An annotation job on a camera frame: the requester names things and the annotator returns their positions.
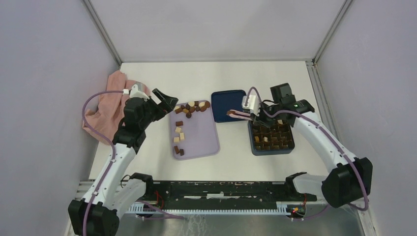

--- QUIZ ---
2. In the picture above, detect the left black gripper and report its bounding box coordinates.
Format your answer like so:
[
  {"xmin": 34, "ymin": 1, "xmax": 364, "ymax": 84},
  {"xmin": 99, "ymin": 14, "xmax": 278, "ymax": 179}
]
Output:
[{"xmin": 139, "ymin": 88, "xmax": 178, "ymax": 129}]

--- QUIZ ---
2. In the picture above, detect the lilac tray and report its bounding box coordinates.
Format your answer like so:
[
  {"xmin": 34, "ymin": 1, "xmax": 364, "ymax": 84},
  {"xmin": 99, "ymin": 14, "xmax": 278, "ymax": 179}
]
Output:
[{"xmin": 169, "ymin": 100, "xmax": 220, "ymax": 160}]

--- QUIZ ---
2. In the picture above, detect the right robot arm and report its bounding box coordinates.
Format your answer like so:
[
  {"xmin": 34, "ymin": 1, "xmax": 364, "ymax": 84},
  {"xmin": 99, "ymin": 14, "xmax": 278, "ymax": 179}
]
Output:
[{"xmin": 241, "ymin": 83, "xmax": 373, "ymax": 211}]

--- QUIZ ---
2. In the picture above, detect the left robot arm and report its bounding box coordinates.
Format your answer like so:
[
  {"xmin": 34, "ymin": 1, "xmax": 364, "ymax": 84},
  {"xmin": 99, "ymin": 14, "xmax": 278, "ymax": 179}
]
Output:
[{"xmin": 68, "ymin": 85, "xmax": 178, "ymax": 236}]

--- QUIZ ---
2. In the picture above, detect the blue chocolate box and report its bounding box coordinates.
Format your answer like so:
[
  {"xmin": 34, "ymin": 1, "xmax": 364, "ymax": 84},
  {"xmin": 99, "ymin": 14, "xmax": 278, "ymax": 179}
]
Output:
[{"xmin": 247, "ymin": 120, "xmax": 295, "ymax": 156}]

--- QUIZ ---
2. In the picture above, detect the dark blue box lid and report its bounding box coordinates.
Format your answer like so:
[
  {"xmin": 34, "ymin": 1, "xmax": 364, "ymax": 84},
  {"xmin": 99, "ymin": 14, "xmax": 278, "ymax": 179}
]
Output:
[{"xmin": 211, "ymin": 89, "xmax": 246, "ymax": 123}]

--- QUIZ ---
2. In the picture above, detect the pink cloth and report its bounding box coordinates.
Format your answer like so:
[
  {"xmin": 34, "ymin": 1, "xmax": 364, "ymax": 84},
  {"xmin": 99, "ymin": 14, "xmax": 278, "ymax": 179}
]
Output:
[{"xmin": 82, "ymin": 70, "xmax": 136, "ymax": 145}]

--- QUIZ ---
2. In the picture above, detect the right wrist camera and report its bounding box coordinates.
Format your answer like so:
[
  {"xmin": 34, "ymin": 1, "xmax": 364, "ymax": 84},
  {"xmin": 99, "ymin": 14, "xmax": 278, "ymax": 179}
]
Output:
[{"xmin": 241, "ymin": 95, "xmax": 260, "ymax": 116}]

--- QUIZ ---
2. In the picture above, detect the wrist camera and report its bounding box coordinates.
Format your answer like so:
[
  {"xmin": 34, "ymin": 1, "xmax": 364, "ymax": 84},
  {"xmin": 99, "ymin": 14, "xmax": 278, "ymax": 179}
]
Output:
[
  {"xmin": 129, "ymin": 82, "xmax": 150, "ymax": 100},
  {"xmin": 241, "ymin": 95, "xmax": 260, "ymax": 116}
]

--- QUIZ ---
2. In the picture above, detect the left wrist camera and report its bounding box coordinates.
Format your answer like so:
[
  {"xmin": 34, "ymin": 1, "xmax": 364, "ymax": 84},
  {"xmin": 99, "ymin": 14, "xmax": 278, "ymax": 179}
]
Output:
[{"xmin": 129, "ymin": 82, "xmax": 150, "ymax": 100}]

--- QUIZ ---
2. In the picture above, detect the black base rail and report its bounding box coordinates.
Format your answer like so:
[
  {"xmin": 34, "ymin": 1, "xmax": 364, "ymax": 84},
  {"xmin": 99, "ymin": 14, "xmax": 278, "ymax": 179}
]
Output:
[{"xmin": 140, "ymin": 180, "xmax": 317, "ymax": 210}]

